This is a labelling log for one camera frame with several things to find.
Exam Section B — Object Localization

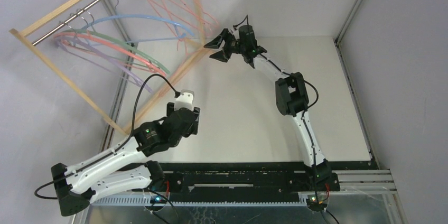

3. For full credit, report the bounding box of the blue plastic hanger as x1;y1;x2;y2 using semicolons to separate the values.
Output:
81;14;195;43

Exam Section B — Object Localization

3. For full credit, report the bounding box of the green plastic hanger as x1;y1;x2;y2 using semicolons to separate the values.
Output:
60;27;170;75

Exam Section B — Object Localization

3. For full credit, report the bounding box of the pink curved plastic hanger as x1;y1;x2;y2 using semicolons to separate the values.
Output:
52;14;168;78

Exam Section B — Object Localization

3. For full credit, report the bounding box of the purple plastic hanger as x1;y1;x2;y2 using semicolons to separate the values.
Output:
54;19;155;94

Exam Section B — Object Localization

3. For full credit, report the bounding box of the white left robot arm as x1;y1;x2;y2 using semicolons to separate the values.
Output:
51;102;201;217

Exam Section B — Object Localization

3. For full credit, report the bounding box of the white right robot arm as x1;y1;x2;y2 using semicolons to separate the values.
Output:
204;24;332;190

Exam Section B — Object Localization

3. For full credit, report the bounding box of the metal rack hanging rod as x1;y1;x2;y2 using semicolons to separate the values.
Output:
21;0;104;46

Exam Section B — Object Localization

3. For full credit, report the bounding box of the wooden clothes rack frame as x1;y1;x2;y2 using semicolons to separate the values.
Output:
8;0;226;136

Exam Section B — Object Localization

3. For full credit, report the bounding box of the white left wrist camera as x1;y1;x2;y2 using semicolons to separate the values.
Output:
174;90;194;111

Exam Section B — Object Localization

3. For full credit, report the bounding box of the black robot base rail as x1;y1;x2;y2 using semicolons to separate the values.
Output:
96;161;379;204

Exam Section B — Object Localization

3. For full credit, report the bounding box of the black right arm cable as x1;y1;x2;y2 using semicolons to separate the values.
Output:
232;15;320;202

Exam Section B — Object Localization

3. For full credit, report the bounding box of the left aluminium frame post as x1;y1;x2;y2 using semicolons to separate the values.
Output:
101;0;138;47

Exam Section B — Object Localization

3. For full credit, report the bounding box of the aluminium frame post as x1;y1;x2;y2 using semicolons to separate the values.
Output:
101;0;138;47
334;0;364;46

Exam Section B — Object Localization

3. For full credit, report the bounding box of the right aluminium frame post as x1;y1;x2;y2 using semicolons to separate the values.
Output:
334;0;364;46

